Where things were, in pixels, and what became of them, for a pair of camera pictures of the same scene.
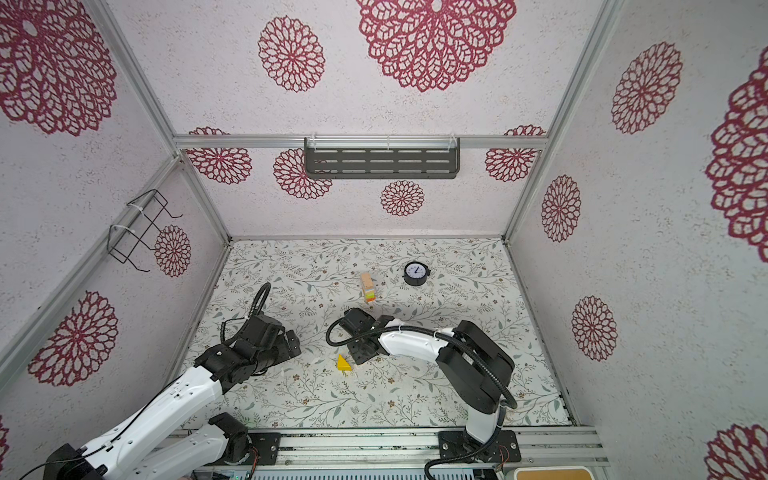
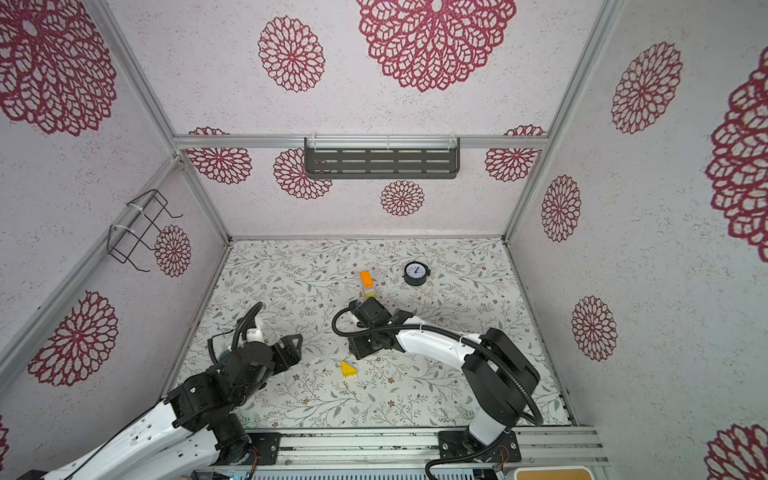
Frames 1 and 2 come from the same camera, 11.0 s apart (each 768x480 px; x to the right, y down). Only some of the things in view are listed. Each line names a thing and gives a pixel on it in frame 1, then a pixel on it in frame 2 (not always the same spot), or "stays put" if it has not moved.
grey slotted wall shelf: [382, 157] stays put
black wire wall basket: [133, 224] stays put
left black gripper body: [280, 353] → [282, 363]
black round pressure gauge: [416, 273] stays put
